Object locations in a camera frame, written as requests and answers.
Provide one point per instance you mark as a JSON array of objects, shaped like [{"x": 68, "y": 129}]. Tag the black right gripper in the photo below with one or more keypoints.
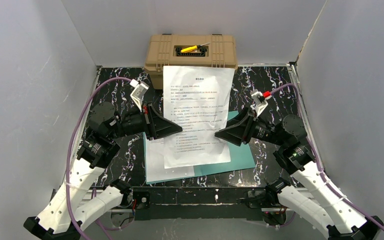
[{"x": 249, "y": 127}]

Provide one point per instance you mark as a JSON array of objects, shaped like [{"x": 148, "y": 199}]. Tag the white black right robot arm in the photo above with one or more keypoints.
[{"x": 330, "y": 211}]

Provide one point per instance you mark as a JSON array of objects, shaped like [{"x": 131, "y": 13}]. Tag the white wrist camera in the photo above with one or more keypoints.
[
  {"x": 260, "y": 101},
  {"x": 139, "y": 90}
]

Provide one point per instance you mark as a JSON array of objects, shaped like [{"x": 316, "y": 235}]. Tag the tan plastic toolbox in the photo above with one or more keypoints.
[{"x": 165, "y": 50}]

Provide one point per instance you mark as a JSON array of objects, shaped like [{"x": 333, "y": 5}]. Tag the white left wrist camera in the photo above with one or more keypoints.
[{"x": 139, "y": 90}]

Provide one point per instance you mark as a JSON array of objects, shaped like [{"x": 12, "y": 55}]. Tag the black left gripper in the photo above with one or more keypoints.
[{"x": 148, "y": 121}]

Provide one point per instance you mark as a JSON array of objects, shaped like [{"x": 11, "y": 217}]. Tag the yellow handled screwdriver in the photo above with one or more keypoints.
[{"x": 193, "y": 48}]

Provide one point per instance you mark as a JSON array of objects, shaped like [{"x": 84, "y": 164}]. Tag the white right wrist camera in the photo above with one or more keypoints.
[{"x": 260, "y": 101}]

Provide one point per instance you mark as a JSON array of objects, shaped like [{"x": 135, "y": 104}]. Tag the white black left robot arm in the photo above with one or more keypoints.
[{"x": 65, "y": 217}]

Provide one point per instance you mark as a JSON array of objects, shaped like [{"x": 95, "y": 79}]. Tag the printed white paper sheet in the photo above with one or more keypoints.
[{"x": 155, "y": 171}]

